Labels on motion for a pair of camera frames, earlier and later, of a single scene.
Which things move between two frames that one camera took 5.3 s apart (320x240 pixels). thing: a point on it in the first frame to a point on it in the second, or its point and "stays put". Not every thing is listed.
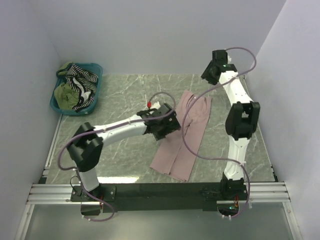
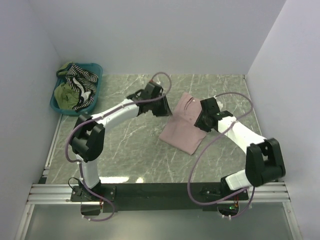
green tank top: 67,96 stays put
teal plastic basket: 95,68 stays put
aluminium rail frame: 44,193 stays put
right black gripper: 205,74 to 199,123
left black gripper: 172,125 to 165,111
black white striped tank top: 84,83 stays put
